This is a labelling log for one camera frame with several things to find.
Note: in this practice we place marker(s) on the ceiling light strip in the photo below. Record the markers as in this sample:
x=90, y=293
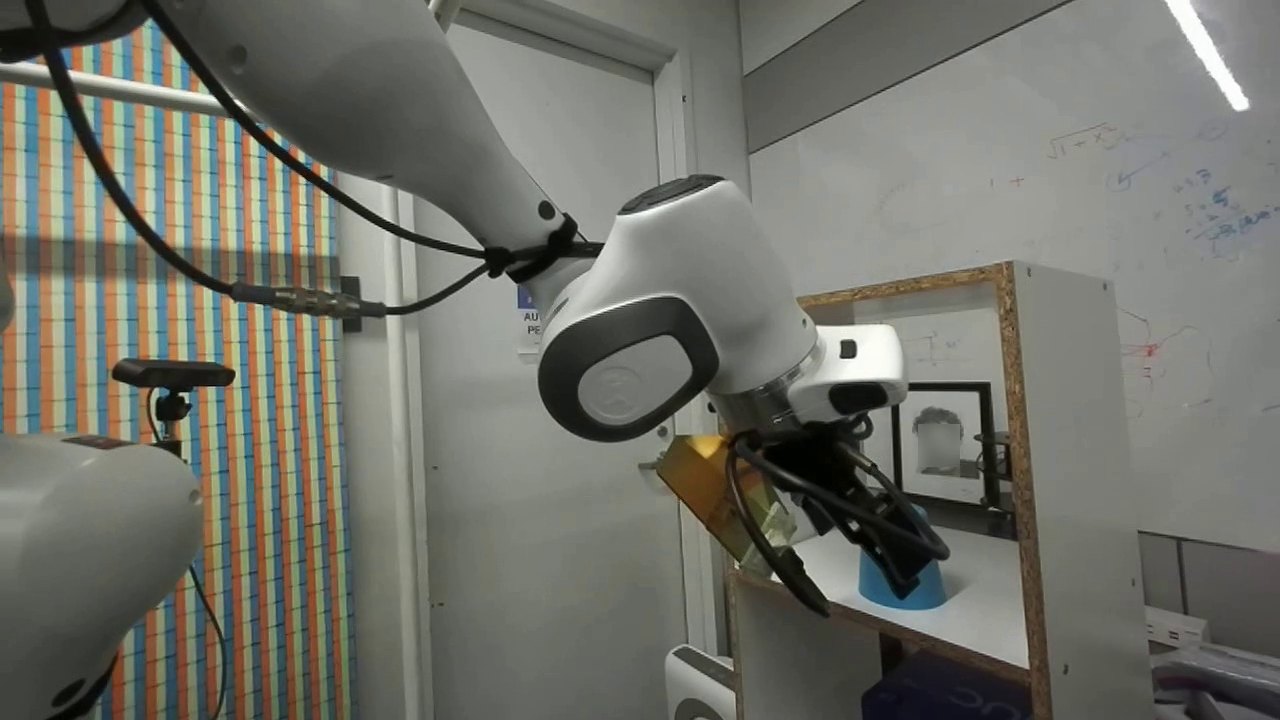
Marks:
x=1206, y=49

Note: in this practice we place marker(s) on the white wooden shelf unit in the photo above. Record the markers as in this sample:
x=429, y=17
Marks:
x=1081, y=505

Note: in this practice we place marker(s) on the white round air purifier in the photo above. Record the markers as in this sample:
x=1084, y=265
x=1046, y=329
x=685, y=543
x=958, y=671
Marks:
x=696, y=682

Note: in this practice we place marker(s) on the white door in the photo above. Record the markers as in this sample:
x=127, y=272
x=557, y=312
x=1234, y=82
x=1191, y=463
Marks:
x=547, y=532

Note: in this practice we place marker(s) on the black framed portrait drawing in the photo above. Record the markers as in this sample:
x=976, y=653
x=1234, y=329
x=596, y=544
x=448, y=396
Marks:
x=945, y=442

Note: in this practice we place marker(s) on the large whiteboard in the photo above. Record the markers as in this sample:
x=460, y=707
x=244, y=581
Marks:
x=1147, y=200

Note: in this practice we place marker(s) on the dark blue box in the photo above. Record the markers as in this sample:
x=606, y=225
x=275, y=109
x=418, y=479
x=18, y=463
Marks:
x=941, y=693

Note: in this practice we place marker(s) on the black tripod mount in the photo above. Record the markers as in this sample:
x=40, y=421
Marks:
x=169, y=377

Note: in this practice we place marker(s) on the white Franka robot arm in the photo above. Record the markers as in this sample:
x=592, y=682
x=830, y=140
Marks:
x=665, y=265

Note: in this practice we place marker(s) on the blue plastic cup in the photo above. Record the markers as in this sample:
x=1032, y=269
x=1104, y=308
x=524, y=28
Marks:
x=887, y=596

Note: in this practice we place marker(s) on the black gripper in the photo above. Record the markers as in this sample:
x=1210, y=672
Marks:
x=841, y=481

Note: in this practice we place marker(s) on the colourful striped curtain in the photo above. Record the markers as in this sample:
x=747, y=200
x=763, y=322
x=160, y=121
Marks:
x=255, y=464

